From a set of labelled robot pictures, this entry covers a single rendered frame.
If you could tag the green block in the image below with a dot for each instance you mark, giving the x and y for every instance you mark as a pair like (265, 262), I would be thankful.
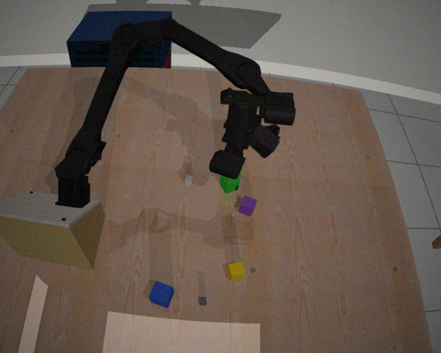
(231, 181)
(228, 188)

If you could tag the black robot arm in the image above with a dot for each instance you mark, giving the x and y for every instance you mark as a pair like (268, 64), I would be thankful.
(127, 42)

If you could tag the blue block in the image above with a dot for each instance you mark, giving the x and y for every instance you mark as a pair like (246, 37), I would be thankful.
(161, 294)

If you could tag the purple block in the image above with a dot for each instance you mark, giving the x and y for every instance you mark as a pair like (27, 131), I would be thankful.
(247, 206)

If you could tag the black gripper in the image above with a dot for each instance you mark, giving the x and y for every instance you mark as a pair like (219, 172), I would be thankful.
(229, 162)

